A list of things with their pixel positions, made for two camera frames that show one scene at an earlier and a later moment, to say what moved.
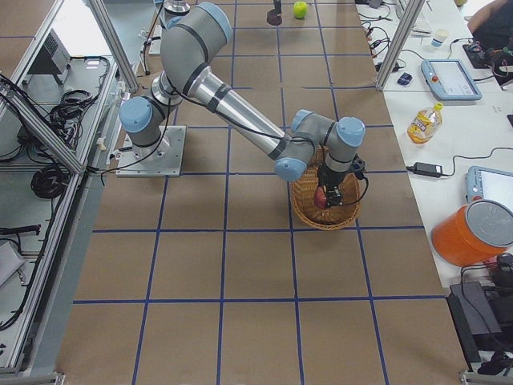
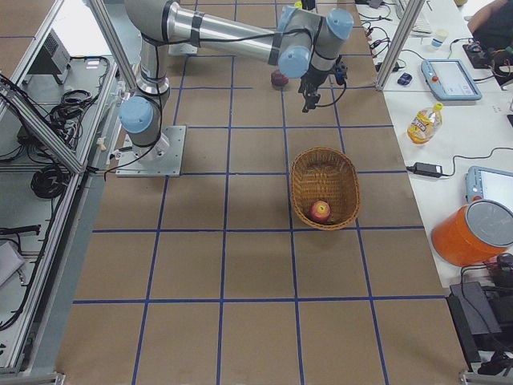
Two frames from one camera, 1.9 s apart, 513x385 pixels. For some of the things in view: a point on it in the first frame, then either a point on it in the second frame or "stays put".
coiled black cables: (50, 181) stays put
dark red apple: (273, 18) → (279, 80)
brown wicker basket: (333, 217) stays put
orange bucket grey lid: (469, 235) stays put
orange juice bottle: (426, 123) stays put
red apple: (321, 198) → (320, 212)
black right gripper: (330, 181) → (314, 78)
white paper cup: (439, 37) stays put
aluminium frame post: (410, 19) stays put
